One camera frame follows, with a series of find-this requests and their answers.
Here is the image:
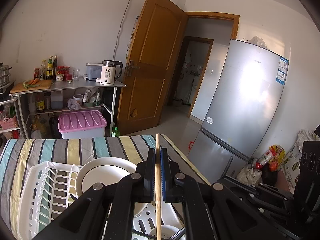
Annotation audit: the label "silver refrigerator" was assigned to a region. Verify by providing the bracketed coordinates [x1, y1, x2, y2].
[188, 40, 289, 184]

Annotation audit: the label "striped tablecloth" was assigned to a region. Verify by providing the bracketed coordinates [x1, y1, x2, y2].
[0, 134, 212, 239]

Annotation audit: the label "light wooden chopstick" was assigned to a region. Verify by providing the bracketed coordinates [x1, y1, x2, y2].
[155, 133, 162, 240]

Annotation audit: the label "brown wooden door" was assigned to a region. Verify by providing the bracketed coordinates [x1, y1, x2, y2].
[117, 0, 188, 135]

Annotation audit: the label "wooden cutting board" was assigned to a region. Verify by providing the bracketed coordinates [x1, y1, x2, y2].
[10, 80, 53, 94]

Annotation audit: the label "white plastic dish rack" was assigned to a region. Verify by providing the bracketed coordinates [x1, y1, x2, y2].
[17, 161, 183, 239]

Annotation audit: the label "red yellow snack bag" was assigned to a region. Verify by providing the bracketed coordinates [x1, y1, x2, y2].
[255, 145, 285, 172]

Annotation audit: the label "pink lid storage bin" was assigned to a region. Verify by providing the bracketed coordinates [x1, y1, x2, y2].
[58, 110, 107, 139]

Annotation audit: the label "white utensil cup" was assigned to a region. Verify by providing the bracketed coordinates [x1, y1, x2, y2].
[149, 225, 185, 240]

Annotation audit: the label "metal shelf table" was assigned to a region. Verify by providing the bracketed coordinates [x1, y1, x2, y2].
[10, 78, 125, 139]

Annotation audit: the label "green oil bottle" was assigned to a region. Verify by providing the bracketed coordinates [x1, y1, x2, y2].
[46, 56, 53, 80]

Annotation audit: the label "metal stove rack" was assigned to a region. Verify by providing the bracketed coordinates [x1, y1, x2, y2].
[1, 98, 20, 139]

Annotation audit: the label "white electric kettle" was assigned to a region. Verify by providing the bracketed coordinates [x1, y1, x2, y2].
[100, 60, 123, 85]

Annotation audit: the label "dark sauce bottle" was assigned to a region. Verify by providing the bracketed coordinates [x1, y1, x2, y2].
[52, 55, 57, 80]

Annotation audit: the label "pink plastic basket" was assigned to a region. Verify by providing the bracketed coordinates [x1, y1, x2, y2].
[0, 115, 18, 130]

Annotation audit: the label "white stacked bowls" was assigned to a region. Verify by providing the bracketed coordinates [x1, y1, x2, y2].
[75, 156, 149, 218]

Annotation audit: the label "steel steamer pot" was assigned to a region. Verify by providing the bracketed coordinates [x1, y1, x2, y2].
[0, 62, 11, 87]

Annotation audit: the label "grey storage box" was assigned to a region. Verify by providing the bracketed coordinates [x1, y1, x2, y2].
[86, 63, 103, 81]

